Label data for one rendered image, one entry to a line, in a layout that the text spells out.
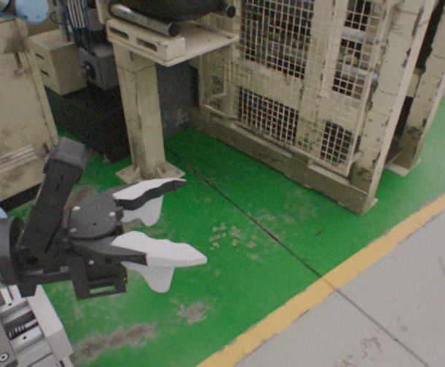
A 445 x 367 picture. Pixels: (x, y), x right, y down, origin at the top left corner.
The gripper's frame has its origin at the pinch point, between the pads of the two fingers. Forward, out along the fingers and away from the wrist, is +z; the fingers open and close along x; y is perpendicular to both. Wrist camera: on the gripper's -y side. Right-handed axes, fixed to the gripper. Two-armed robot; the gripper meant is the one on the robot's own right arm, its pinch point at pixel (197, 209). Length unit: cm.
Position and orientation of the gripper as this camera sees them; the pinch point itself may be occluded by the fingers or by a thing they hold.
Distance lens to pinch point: 46.1
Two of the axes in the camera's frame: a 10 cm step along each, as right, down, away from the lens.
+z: 9.8, -1.2, 1.6
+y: 0.3, 8.5, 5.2
